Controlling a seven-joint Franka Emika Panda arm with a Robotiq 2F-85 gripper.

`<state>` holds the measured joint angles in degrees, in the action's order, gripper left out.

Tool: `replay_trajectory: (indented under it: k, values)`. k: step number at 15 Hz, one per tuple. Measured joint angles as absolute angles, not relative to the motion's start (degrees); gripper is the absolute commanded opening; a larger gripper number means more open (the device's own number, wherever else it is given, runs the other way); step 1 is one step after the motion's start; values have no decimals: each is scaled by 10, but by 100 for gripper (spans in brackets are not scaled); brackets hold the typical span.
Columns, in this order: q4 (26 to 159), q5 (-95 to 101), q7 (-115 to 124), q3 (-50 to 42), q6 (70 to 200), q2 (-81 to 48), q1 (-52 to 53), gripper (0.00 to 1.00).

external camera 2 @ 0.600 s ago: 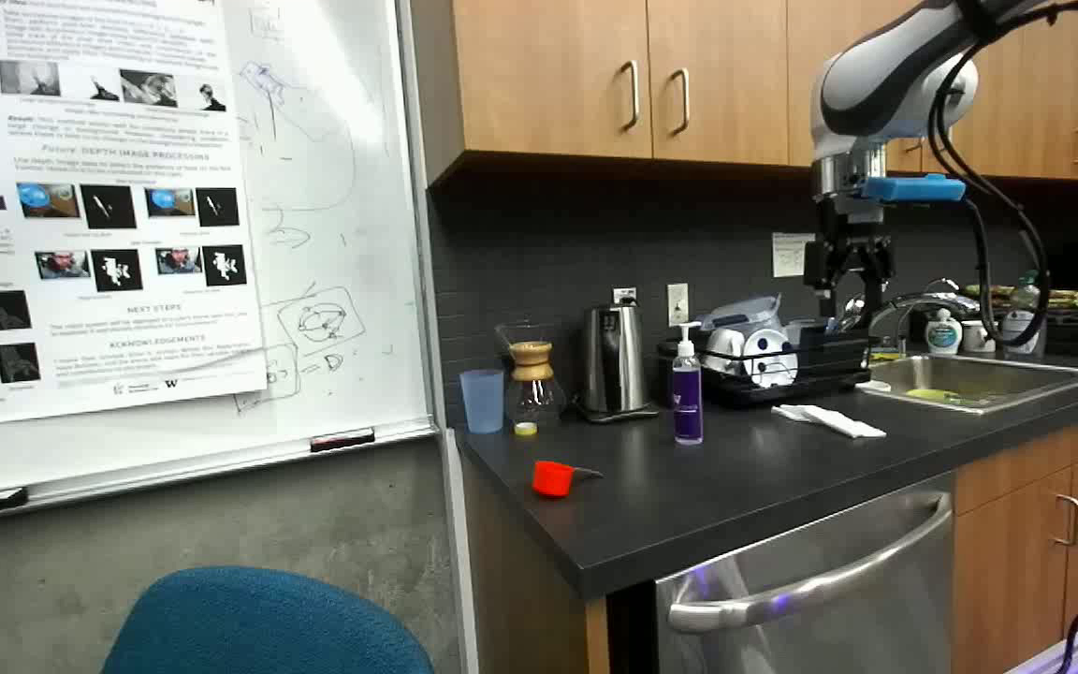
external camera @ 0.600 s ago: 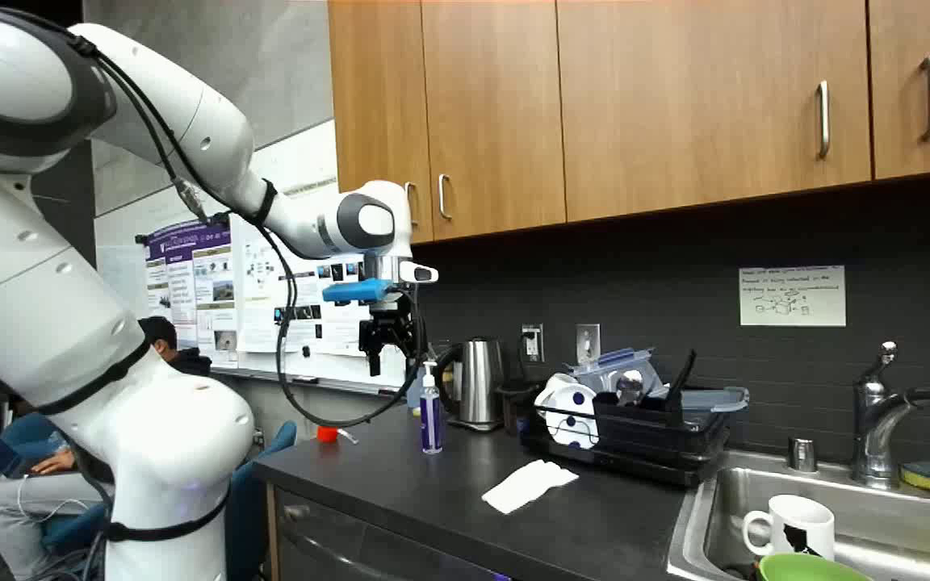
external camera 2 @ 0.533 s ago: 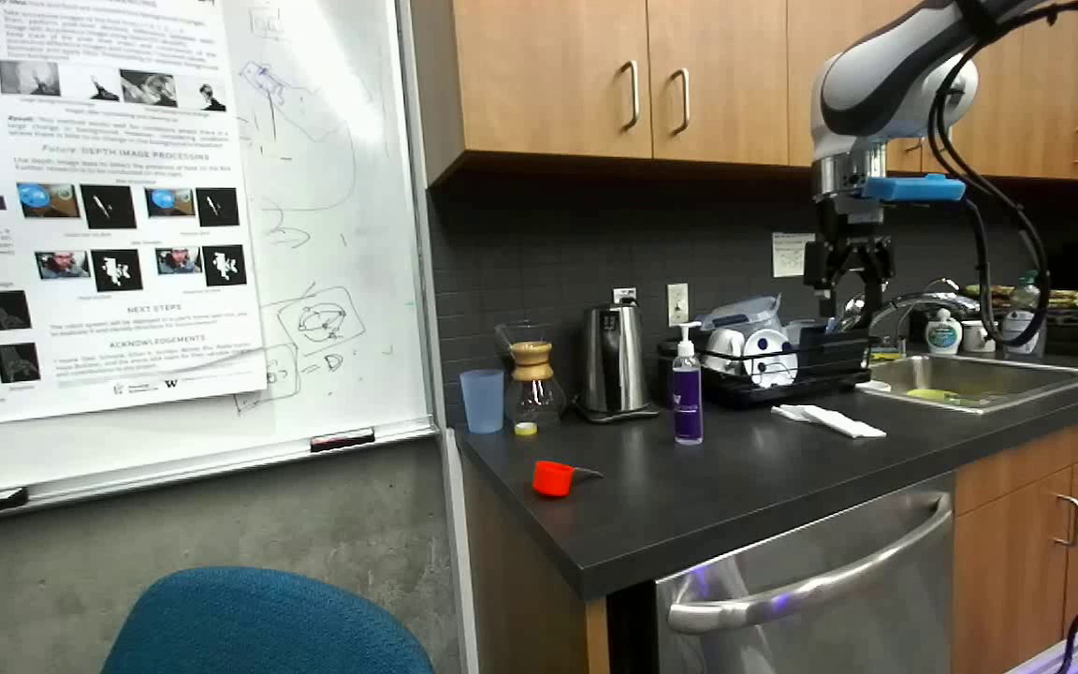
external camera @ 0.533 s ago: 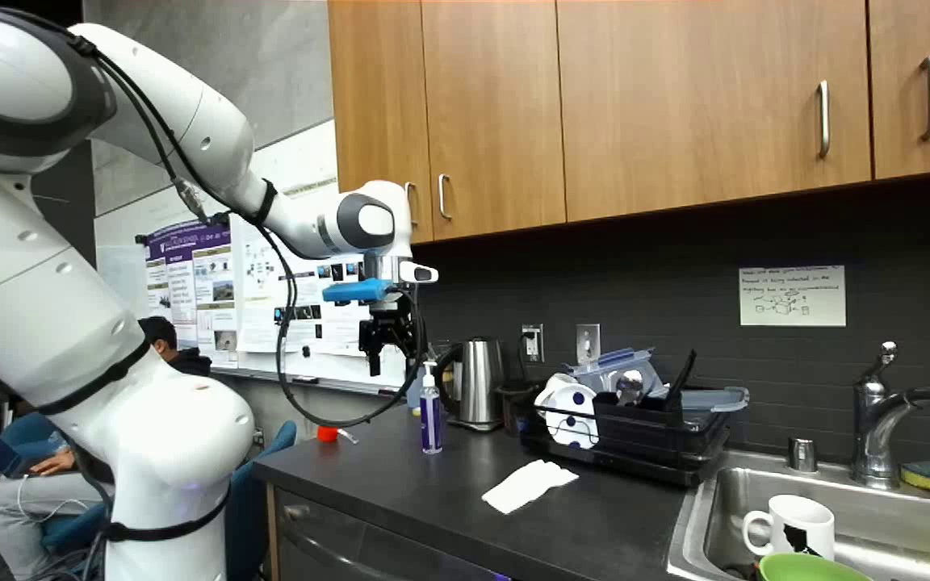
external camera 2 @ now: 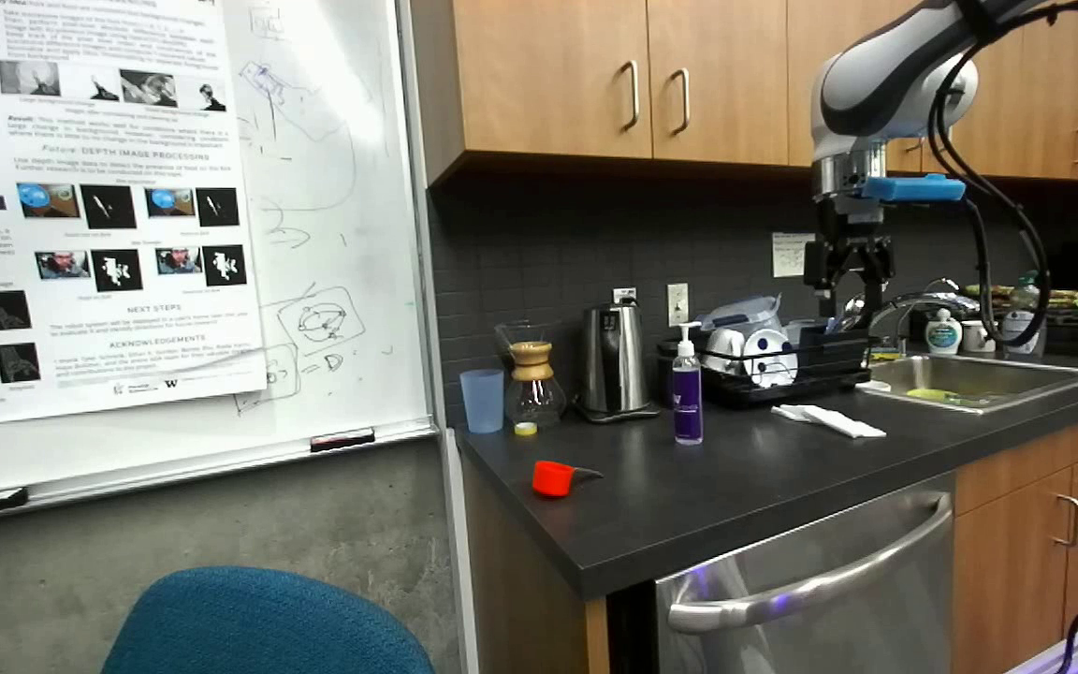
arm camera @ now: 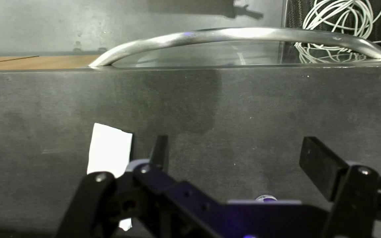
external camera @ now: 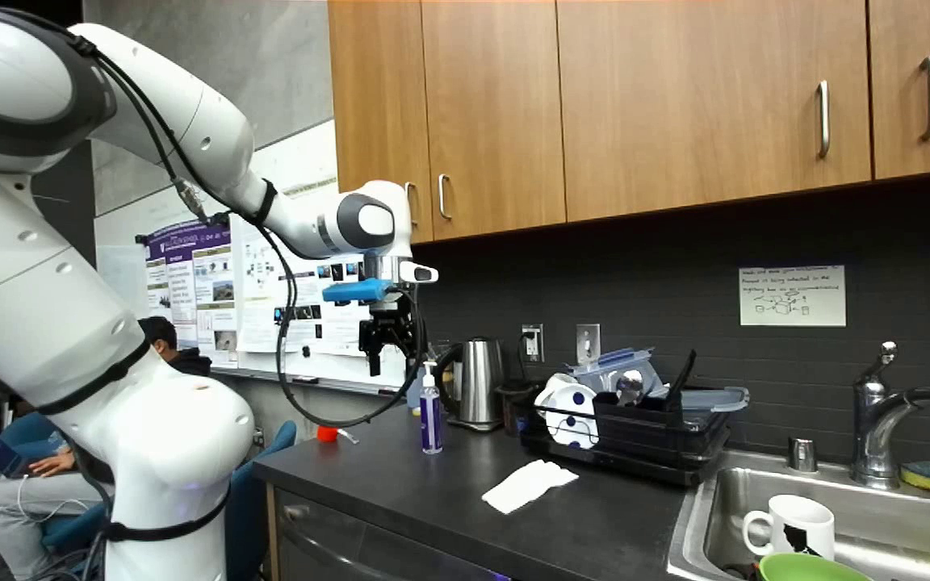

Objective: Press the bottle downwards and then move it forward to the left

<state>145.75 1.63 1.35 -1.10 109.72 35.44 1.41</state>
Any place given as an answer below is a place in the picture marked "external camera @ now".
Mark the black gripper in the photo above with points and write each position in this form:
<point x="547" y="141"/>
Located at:
<point x="389" y="325"/>

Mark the white mug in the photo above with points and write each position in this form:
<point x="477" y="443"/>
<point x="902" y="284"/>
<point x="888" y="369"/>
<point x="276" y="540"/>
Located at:
<point x="800" y="524"/>

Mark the clear container with blue lid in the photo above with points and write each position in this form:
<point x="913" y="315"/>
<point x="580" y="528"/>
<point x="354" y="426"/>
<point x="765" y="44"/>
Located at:
<point x="620" y="373"/>

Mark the stainless steel sink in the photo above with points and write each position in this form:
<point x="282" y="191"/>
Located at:
<point x="897" y="528"/>

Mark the white whiteboard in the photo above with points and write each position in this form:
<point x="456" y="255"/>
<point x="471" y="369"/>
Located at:
<point x="304" y="172"/>

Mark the white paper wall sign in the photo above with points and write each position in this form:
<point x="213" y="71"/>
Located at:
<point x="793" y="295"/>

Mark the purple label pump bottle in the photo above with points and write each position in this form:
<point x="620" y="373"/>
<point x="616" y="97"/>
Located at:
<point x="431" y="415"/>

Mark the green bowl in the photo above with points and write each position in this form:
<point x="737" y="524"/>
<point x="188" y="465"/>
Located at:
<point x="808" y="570"/>

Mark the chrome sink faucet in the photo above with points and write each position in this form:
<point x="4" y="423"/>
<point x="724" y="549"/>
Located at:
<point x="872" y="423"/>

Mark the printed research poster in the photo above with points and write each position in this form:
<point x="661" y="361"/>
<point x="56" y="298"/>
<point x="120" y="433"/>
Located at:
<point x="195" y="295"/>

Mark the white paper towel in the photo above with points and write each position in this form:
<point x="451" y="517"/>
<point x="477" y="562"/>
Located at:
<point x="529" y="484"/>

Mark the small metal cup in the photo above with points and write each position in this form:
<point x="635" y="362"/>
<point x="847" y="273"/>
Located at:
<point x="803" y="452"/>

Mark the stainless steel electric kettle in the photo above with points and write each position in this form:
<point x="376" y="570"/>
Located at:
<point x="480" y="389"/>

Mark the wooden upper cabinet door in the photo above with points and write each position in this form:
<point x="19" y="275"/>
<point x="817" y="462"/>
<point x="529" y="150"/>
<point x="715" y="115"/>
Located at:
<point x="702" y="97"/>
<point x="374" y="97"/>
<point x="922" y="77"/>
<point x="493" y="109"/>

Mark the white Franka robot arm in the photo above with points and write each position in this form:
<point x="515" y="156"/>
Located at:
<point x="25" y="292"/>

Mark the seated person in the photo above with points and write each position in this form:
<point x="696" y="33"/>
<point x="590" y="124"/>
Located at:
<point x="30" y="505"/>

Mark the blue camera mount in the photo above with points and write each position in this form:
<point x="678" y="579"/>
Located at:
<point x="357" y="292"/>

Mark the white wall outlet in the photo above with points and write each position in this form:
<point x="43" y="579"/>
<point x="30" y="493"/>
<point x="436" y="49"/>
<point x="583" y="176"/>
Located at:
<point x="535" y="343"/>
<point x="590" y="343"/>

